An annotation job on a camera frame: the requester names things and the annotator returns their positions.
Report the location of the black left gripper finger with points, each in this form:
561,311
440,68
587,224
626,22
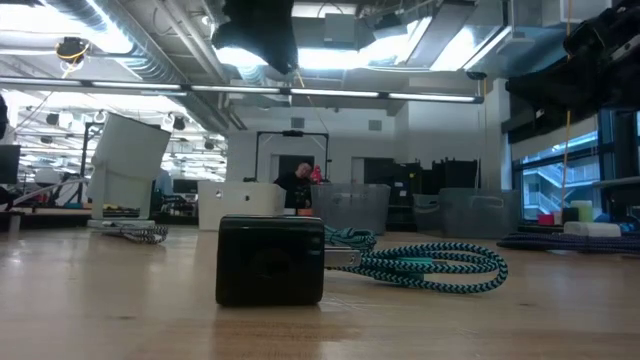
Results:
284,52
240,37

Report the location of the black storage cabinets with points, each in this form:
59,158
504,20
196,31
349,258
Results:
440,175

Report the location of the black cup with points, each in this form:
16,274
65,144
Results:
569,215

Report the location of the white plastic bin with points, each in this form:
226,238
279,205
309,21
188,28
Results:
240,205

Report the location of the black dome ceiling camera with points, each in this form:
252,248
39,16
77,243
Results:
476,75

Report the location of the black camera frame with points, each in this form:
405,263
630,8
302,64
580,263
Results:
292,133

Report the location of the white wall charger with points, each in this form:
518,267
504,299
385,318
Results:
592,229

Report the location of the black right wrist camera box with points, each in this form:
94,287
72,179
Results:
582,37

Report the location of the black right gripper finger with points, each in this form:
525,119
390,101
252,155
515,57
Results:
595,107
550,87

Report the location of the person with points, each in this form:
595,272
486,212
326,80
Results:
296,187

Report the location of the long ceiling light bar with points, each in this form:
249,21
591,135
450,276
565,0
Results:
330,93

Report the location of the green cup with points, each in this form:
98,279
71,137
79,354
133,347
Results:
583,211

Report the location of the gray translucent bin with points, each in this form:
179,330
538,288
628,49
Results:
426,212
480,212
350,207

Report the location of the red figure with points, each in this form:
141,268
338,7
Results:
316,174

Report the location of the black cube charger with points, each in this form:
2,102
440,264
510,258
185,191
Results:
270,260

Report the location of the red cup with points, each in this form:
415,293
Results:
545,219

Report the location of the black monitor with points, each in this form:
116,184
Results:
9,164

